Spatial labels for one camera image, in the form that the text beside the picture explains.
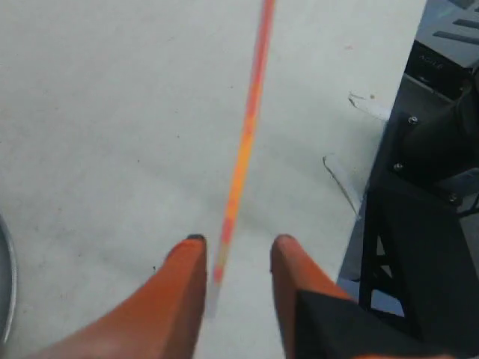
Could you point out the round steel plate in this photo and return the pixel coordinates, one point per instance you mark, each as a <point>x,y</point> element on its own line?
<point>9,278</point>

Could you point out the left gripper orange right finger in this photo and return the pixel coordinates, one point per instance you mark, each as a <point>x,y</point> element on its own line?
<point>317,319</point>

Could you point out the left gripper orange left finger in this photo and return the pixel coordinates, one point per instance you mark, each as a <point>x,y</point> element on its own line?
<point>161,319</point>

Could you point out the orange glow stick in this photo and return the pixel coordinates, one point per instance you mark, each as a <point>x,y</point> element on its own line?
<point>238,179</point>

